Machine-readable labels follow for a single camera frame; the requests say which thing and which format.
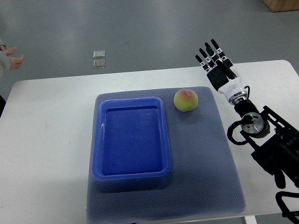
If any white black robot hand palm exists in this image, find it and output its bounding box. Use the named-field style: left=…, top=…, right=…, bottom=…
left=207, top=60, right=245, bottom=98

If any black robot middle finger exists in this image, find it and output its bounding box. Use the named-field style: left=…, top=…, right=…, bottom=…
left=205, top=42, right=220, bottom=64

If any person's hand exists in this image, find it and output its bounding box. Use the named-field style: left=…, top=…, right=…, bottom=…
left=4, top=47, right=25, bottom=70

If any upper metal floor plate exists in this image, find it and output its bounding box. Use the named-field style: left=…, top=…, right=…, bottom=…
left=93, top=50, right=106, bottom=58

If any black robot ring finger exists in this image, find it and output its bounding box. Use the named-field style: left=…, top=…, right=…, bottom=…
left=199, top=48, right=216, bottom=68

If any blue plastic tray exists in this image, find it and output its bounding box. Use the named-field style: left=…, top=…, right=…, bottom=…
left=92, top=97, right=171, bottom=181

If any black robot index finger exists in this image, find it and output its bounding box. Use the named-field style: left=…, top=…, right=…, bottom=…
left=211, top=39, right=228, bottom=62

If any dark object at left edge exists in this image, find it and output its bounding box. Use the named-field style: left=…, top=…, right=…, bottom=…
left=0, top=96, right=6, bottom=117

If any blue grey textured mat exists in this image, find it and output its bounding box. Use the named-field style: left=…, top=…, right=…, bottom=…
left=86, top=87, right=245, bottom=224

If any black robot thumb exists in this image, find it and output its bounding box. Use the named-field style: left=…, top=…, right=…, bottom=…
left=220, top=62, right=236, bottom=79

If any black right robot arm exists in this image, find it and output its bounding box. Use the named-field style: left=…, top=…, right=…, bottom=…
left=195, top=39, right=299, bottom=224

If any grey sleeve forearm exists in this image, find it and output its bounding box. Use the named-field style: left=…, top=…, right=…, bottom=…
left=0, top=40, right=10, bottom=77

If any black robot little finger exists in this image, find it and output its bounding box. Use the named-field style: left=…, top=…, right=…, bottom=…
left=195, top=55, right=211, bottom=72

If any green pink peach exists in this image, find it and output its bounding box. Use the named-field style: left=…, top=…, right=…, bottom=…
left=173, top=89, right=199, bottom=112

